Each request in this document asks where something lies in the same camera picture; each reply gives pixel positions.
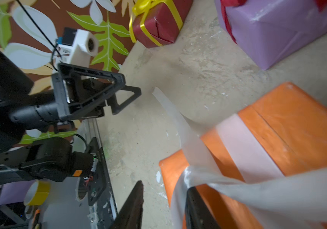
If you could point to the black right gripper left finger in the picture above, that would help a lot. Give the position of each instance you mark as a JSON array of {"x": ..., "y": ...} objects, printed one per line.
[{"x": 131, "y": 213}]

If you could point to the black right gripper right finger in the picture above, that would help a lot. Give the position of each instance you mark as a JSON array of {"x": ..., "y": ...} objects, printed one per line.
[{"x": 197, "y": 215}]

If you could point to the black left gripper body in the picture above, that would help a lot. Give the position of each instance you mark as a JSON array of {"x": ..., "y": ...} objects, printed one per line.
[{"x": 41, "y": 112}]

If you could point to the white satin ribbon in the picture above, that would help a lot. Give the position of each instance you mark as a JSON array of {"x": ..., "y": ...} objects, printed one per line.
[{"x": 238, "y": 183}]

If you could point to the orange gift box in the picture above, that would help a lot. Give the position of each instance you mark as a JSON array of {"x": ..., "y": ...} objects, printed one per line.
[{"x": 295, "y": 128}]

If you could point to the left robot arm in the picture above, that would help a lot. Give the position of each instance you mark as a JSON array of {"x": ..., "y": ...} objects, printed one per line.
[{"x": 51, "y": 158}]

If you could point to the dark red gift box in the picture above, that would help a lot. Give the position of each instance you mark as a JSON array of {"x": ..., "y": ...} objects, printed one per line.
[{"x": 160, "y": 25}]

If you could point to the purple gift box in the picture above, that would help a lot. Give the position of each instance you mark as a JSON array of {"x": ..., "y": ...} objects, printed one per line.
[{"x": 269, "y": 31}]

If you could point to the yellow tape roll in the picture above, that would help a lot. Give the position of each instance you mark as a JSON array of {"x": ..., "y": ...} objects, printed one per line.
[{"x": 37, "y": 193}]

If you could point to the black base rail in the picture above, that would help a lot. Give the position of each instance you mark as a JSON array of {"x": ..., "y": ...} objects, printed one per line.
[{"x": 97, "y": 194}]

